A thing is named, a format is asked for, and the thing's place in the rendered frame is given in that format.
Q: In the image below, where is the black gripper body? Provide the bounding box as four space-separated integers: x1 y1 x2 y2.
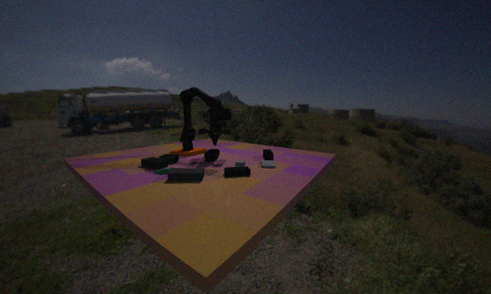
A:
199 119 230 134

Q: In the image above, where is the dark grey switch controller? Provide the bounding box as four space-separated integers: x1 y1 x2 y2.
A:
204 149 220 162

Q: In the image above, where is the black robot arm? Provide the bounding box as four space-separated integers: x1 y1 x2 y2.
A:
180 87 231 151

